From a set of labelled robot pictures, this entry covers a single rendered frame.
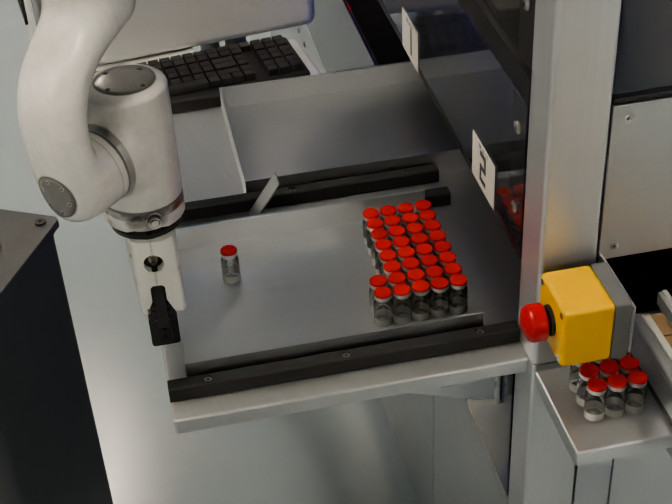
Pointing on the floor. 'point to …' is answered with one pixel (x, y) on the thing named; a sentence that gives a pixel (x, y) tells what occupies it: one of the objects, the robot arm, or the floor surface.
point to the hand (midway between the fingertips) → (164, 326)
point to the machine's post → (560, 209)
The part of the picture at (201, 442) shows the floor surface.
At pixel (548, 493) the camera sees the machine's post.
